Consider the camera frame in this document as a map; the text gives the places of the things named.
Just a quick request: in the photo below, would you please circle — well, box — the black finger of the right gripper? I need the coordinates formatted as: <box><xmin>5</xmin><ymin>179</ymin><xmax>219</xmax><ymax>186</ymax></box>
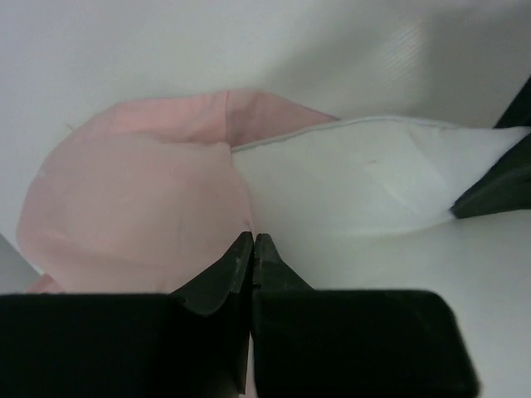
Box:
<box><xmin>451</xmin><ymin>81</ymin><xmax>530</xmax><ymax>219</ymax></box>

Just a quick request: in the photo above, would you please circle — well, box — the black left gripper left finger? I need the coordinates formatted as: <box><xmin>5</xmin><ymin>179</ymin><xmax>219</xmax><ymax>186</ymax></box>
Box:
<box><xmin>1</xmin><ymin>232</ymin><xmax>254</xmax><ymax>397</ymax></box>

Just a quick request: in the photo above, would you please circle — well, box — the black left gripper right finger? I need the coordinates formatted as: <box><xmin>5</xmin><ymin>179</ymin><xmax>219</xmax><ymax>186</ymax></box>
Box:
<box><xmin>251</xmin><ymin>234</ymin><xmax>480</xmax><ymax>397</ymax></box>

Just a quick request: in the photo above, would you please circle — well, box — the pink printed pillowcase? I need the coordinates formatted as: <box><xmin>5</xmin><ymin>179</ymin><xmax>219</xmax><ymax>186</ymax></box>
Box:
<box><xmin>17</xmin><ymin>90</ymin><xmax>333</xmax><ymax>293</ymax></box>

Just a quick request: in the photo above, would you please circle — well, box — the white pillow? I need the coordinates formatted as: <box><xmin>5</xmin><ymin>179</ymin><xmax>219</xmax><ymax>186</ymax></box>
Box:
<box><xmin>232</xmin><ymin>117</ymin><xmax>529</xmax><ymax>240</ymax></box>

